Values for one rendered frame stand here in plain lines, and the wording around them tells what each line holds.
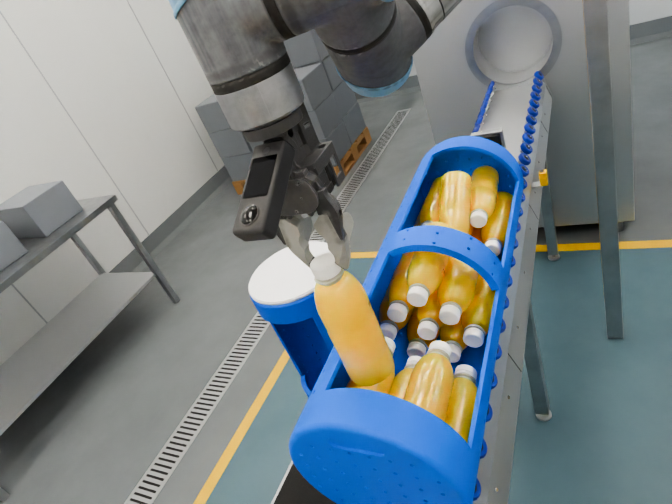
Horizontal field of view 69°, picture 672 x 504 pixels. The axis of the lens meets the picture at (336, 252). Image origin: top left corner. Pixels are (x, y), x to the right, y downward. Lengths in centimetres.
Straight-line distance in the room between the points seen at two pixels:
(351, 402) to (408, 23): 49
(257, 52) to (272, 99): 5
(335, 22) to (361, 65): 8
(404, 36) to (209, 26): 22
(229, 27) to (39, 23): 413
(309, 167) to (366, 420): 34
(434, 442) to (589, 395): 155
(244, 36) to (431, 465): 56
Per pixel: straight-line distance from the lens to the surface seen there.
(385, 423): 70
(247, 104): 53
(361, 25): 54
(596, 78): 176
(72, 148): 446
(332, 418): 72
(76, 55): 470
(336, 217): 58
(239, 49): 52
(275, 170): 54
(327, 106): 433
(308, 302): 131
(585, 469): 205
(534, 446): 210
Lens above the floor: 176
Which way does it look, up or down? 31 degrees down
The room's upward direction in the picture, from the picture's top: 23 degrees counter-clockwise
